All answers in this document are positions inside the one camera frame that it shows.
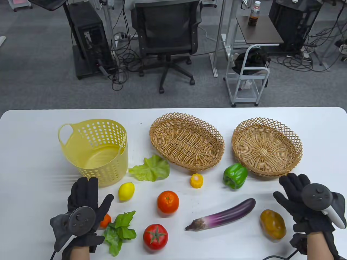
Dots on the person's right hand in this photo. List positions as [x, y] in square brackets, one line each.
[291, 195]

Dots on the person's left hand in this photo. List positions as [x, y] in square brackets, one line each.
[84, 192]

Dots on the yellow perforated plastic basket container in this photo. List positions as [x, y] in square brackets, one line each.
[95, 159]

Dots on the brown potato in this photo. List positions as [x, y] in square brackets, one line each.
[273, 224]

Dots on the yellow lemon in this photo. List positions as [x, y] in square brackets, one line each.
[126, 191]

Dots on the round wicker basket container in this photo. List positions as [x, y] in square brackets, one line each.
[265, 151]

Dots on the carrot with green leaves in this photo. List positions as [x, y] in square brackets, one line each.
[119, 233]

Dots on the green bell pepper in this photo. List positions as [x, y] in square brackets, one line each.
[234, 176]

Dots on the purple eggplant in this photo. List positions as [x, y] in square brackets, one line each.
[225, 215]

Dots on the light green lettuce leaf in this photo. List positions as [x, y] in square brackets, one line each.
[151, 169]

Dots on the orange fruit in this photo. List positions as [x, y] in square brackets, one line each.
[168, 202]

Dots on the red tomato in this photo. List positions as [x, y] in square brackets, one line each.
[155, 239]

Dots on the short yellow corn piece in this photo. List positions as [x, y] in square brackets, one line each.
[196, 181]

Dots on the oval wicker basket container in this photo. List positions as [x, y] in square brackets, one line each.
[187, 143]

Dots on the person's left forearm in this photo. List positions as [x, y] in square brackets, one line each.
[80, 255]

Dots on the person's right forearm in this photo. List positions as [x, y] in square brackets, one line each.
[318, 246]

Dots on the right black white controller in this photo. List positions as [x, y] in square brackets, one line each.
[315, 197]

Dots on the white wheeled cart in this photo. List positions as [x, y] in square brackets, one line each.
[245, 77]

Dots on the black bag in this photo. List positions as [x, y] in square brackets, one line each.
[252, 59]

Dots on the black computer tower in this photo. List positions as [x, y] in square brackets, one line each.
[86, 40]
[292, 21]

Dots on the white power strip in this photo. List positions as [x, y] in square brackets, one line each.
[120, 36]

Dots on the brown side table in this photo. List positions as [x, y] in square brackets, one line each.
[260, 33]

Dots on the grey metal desk leg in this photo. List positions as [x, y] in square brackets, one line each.
[108, 24]

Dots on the white desk foot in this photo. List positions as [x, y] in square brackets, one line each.
[2, 40]

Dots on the brown bottle with red cap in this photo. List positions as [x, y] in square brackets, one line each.
[254, 16]

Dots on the black office chair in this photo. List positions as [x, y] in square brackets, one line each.
[165, 27]

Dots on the black flat panel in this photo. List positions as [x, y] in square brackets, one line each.
[48, 3]

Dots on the white cart with pink box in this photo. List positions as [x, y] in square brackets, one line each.
[20, 2]

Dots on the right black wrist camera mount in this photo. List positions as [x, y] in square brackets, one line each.
[298, 243]

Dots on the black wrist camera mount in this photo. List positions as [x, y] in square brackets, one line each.
[298, 243]
[96, 243]

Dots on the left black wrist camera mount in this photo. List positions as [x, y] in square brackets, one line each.
[96, 243]

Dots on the white metal desk frame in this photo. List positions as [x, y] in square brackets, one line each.
[220, 27]

